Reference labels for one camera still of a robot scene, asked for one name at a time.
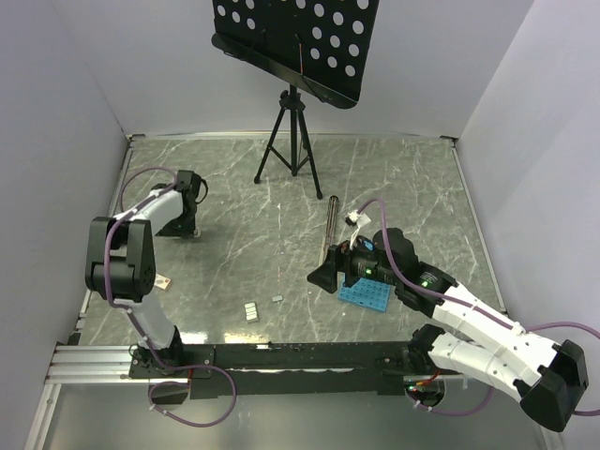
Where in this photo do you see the grey staple box tray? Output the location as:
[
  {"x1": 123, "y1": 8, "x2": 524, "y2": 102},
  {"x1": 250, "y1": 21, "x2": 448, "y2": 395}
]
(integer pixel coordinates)
[{"x1": 244, "y1": 302, "x2": 259, "y2": 323}]

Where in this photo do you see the beige metal stapler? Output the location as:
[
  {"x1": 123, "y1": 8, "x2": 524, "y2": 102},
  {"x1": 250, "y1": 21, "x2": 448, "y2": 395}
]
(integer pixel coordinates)
[{"x1": 157, "y1": 226, "x2": 201, "y2": 239}]

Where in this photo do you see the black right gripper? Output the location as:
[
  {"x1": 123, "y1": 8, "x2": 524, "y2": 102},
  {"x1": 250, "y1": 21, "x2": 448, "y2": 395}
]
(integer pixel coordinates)
[{"x1": 307, "y1": 231, "x2": 399, "y2": 293}]

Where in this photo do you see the metal staple magazine rail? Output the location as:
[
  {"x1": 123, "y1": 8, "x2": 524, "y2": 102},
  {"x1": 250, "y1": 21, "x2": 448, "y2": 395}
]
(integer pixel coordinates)
[{"x1": 319, "y1": 195, "x2": 339, "y2": 263}]

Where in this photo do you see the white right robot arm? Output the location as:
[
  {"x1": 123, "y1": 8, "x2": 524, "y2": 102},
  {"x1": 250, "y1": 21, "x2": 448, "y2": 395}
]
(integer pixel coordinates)
[{"x1": 307, "y1": 228, "x2": 589, "y2": 432}]

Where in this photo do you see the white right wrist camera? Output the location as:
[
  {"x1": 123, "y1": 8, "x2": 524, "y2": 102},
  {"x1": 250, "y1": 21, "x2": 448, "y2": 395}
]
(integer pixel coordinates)
[{"x1": 345, "y1": 210, "x2": 371, "y2": 248}]

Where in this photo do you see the black tripod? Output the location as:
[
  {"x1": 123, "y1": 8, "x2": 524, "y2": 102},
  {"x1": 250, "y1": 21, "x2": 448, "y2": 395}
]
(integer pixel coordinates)
[{"x1": 253, "y1": 84, "x2": 323, "y2": 200}]

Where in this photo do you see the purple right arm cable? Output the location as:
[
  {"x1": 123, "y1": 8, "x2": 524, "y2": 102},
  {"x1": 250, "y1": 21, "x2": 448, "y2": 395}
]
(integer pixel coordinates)
[{"x1": 355, "y1": 197, "x2": 600, "y2": 418}]

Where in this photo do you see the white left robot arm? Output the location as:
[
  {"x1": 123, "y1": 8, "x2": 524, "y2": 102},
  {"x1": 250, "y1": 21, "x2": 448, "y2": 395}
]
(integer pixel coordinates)
[{"x1": 84, "y1": 167, "x2": 208, "y2": 377}]

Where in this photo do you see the blue studded baseplate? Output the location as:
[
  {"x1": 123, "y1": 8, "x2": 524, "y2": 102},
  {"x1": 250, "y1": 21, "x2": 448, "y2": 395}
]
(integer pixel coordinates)
[{"x1": 337, "y1": 278, "x2": 391, "y2": 312}]

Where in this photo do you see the black perforated music stand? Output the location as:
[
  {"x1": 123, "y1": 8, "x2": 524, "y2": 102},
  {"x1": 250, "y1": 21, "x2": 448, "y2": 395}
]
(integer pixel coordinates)
[{"x1": 211, "y1": 0, "x2": 380, "y2": 110}]

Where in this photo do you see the small cardboard staple box lid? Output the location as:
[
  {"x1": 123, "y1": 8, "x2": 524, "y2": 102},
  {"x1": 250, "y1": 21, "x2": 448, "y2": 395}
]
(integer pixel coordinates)
[{"x1": 154, "y1": 275, "x2": 172, "y2": 291}]

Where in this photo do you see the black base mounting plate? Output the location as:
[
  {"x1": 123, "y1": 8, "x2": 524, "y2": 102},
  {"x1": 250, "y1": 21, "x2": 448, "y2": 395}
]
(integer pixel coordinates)
[{"x1": 128, "y1": 341, "x2": 437, "y2": 399}]

